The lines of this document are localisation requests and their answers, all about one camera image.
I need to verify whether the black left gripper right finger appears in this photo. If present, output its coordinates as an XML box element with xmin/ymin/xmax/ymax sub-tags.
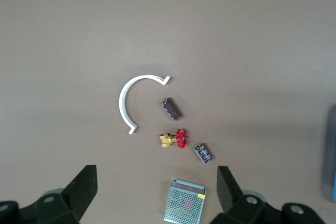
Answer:
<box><xmin>211</xmin><ymin>165</ymin><xmax>326</xmax><ymax>224</ymax></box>

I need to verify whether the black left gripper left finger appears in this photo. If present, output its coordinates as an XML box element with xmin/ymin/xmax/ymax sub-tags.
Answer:
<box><xmin>0</xmin><ymin>165</ymin><xmax>98</xmax><ymax>224</ymax></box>

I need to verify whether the short dark cylindrical capacitor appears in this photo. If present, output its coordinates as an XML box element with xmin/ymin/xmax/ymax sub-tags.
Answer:
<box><xmin>194</xmin><ymin>143</ymin><xmax>213</xmax><ymax>164</ymax></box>

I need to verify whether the small black rectangular component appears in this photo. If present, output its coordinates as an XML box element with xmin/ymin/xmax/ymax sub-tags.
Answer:
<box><xmin>160</xmin><ymin>97</ymin><xmax>182</xmax><ymax>122</ymax></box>

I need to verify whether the perforated metal power supply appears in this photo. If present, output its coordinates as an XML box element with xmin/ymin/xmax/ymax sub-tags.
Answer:
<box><xmin>163</xmin><ymin>177</ymin><xmax>206</xmax><ymax>223</ymax></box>

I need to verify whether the brass valve with red handwheel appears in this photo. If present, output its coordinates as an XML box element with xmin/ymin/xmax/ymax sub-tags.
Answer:
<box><xmin>159</xmin><ymin>129</ymin><xmax>189</xmax><ymax>149</ymax></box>

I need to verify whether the blue plastic tray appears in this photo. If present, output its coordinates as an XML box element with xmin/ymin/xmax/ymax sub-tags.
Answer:
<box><xmin>321</xmin><ymin>104</ymin><xmax>336</xmax><ymax>204</ymax></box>

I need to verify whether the white semicircular pipe clamp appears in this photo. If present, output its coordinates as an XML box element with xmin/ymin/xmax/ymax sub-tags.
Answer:
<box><xmin>119</xmin><ymin>74</ymin><xmax>172</xmax><ymax>135</ymax></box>

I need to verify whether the brown table cover mat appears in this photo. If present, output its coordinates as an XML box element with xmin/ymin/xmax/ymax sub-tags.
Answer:
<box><xmin>0</xmin><ymin>0</ymin><xmax>336</xmax><ymax>224</ymax></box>

